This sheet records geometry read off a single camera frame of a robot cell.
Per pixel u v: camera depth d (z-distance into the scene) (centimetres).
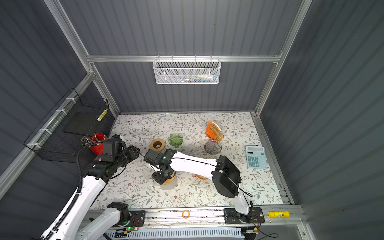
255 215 72
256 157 93
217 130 100
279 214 73
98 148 87
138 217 73
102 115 82
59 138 70
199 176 86
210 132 98
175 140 94
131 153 68
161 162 57
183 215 74
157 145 101
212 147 97
